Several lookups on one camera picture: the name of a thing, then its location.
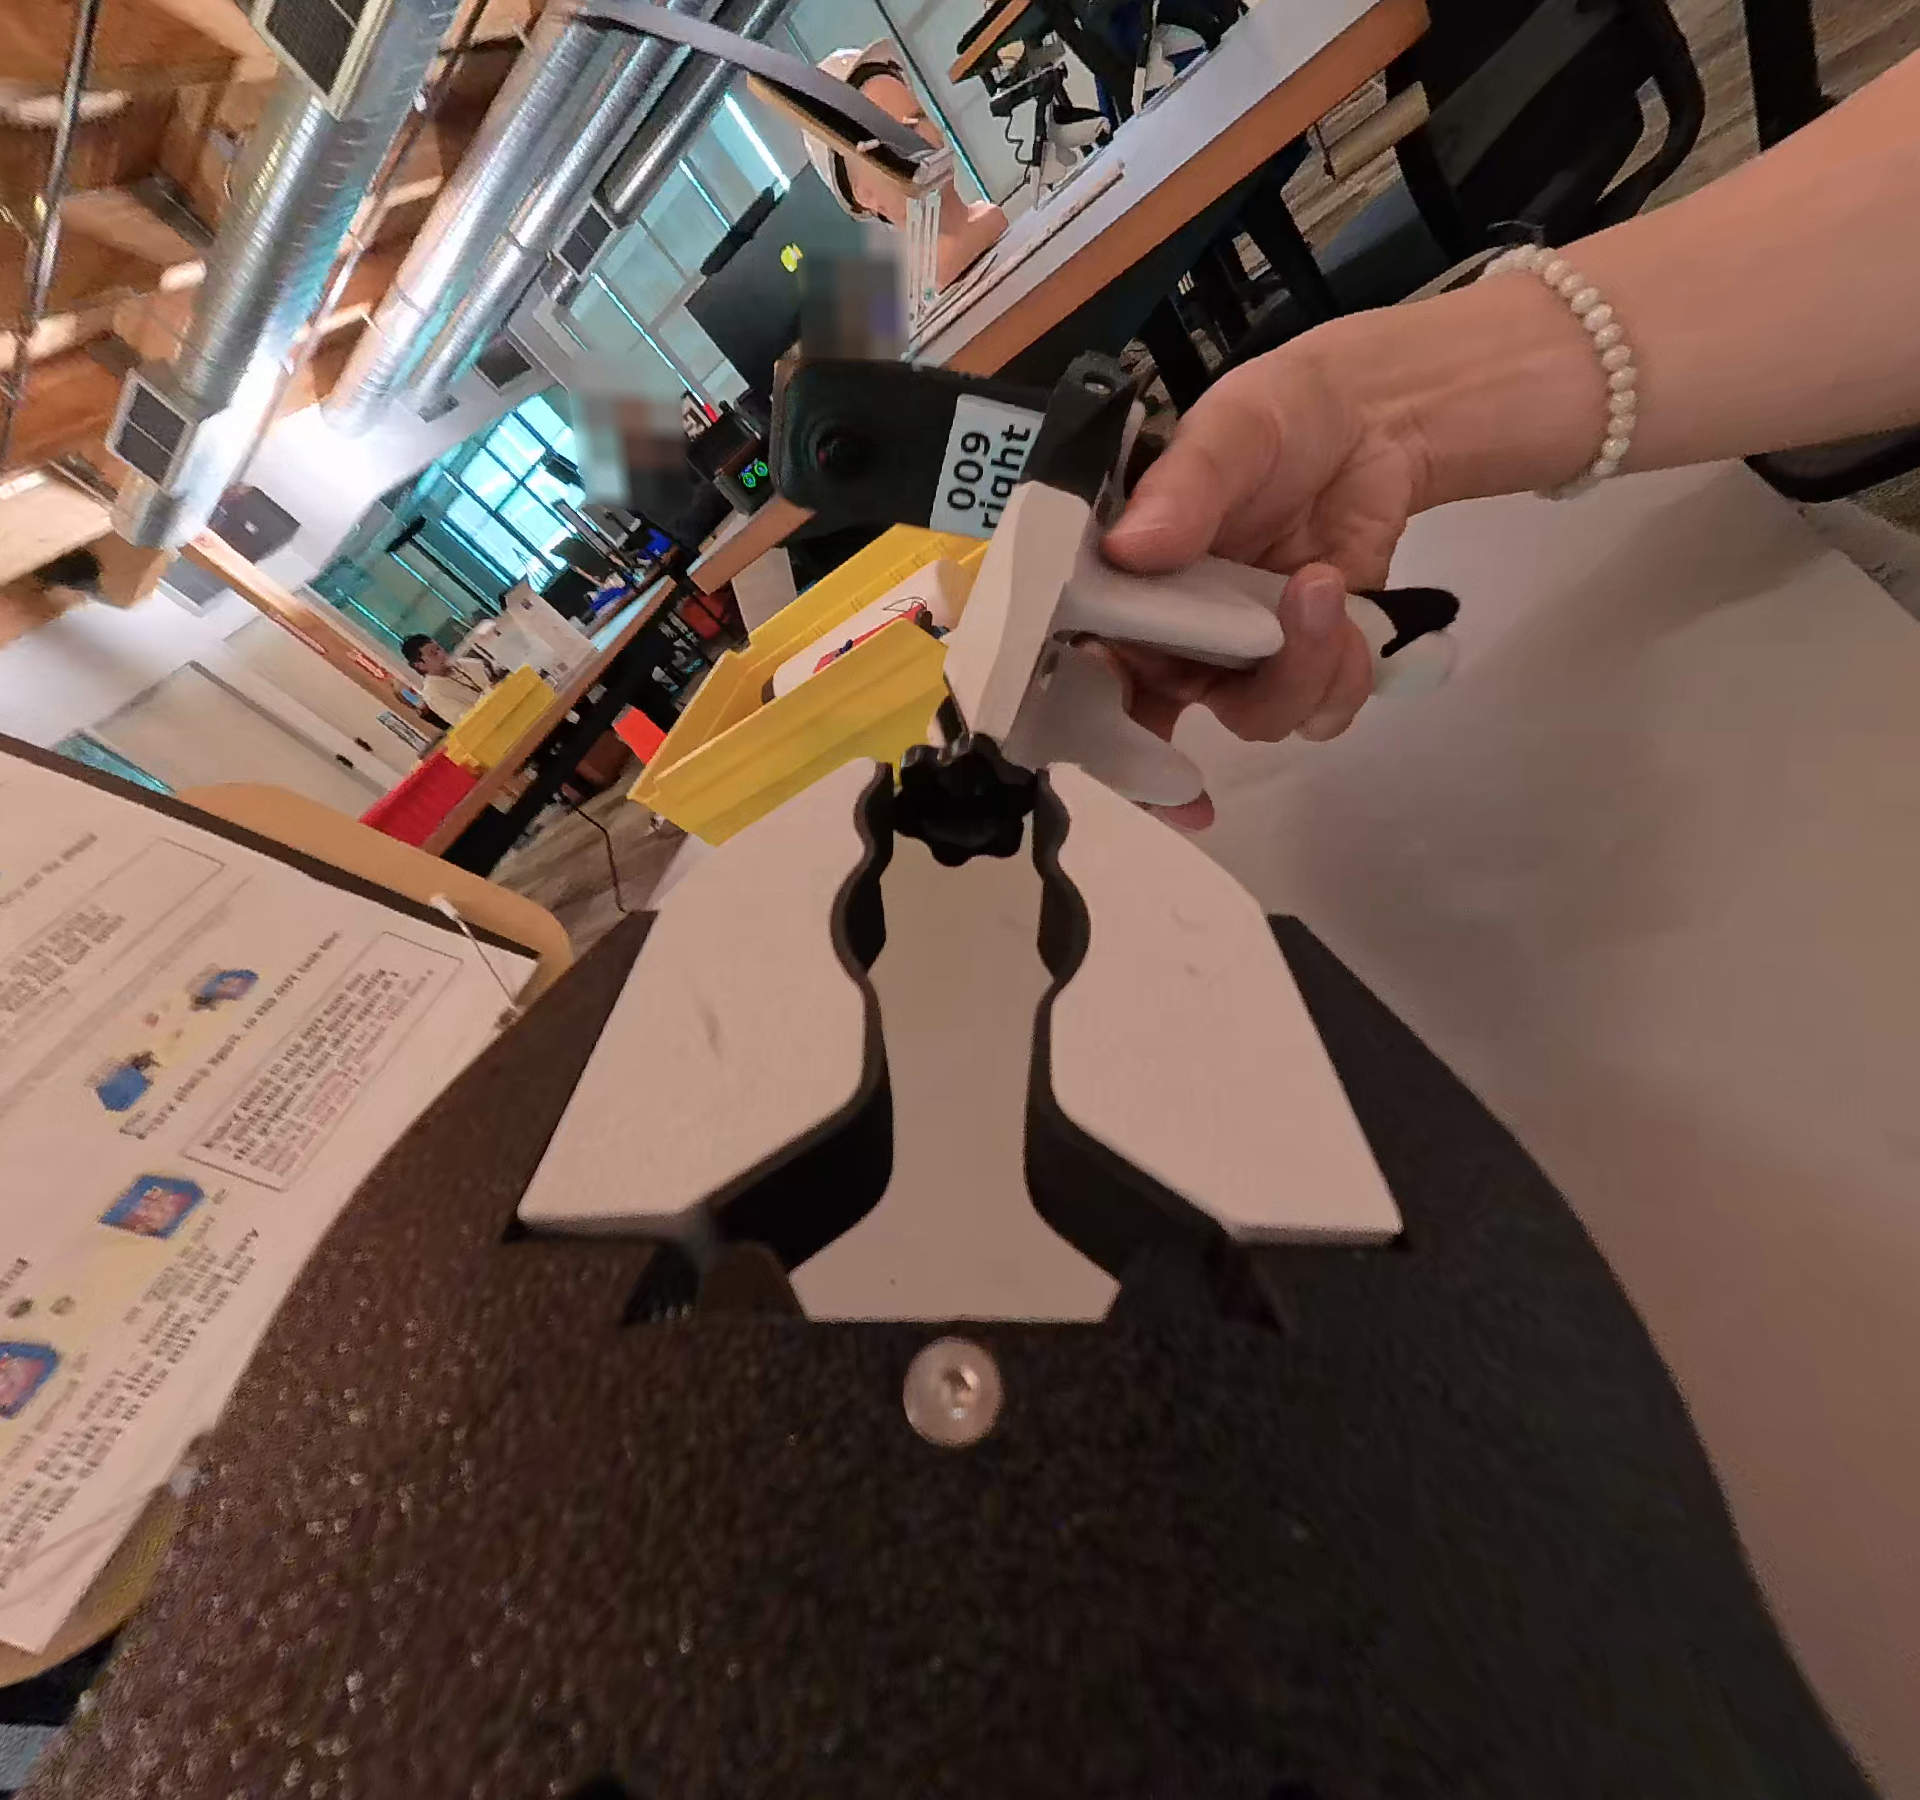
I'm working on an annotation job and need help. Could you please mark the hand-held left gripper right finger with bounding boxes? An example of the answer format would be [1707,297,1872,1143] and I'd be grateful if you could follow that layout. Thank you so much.
[1020,771,1405,1262]

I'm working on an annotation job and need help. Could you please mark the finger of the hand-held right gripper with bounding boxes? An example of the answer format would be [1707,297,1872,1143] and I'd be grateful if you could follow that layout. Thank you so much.
[941,473,1099,774]

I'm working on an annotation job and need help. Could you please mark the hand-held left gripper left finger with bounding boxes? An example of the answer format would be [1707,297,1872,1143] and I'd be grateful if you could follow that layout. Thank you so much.
[515,771,895,1255]

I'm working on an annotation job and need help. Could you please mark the black knob with metal screw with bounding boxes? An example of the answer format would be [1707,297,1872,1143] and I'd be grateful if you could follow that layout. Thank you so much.
[888,732,1040,875]

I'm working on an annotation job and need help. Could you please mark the yellow plastic bin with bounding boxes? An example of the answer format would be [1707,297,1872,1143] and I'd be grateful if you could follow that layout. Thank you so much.
[627,521,998,852]
[442,664,575,779]

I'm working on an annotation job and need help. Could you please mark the person's right forearm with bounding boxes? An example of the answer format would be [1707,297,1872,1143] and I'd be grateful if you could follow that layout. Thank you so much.
[1395,45,1920,527]

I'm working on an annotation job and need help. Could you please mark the person's right hand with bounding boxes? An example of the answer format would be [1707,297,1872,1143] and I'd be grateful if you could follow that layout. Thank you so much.
[1091,323,1448,836]

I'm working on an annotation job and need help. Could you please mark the black clock with green display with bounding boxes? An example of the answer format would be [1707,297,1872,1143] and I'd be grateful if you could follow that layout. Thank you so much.
[702,418,792,509]

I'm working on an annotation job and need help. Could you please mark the red plastic bin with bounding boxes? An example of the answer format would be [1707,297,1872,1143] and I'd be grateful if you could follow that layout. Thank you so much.
[357,748,485,852]

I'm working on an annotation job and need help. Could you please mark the grey desk with wooden edge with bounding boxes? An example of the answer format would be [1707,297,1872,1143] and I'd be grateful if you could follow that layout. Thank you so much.
[688,0,1440,593]

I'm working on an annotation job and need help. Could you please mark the instruction sheet board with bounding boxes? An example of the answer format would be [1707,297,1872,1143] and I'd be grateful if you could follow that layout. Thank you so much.
[0,732,581,1687]

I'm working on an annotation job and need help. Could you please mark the black office chair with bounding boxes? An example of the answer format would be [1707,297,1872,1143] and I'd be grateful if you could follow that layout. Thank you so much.
[1383,0,1715,264]

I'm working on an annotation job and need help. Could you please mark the pearl bracelet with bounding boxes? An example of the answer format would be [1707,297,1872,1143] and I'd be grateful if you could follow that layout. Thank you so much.
[1481,240,1650,505]

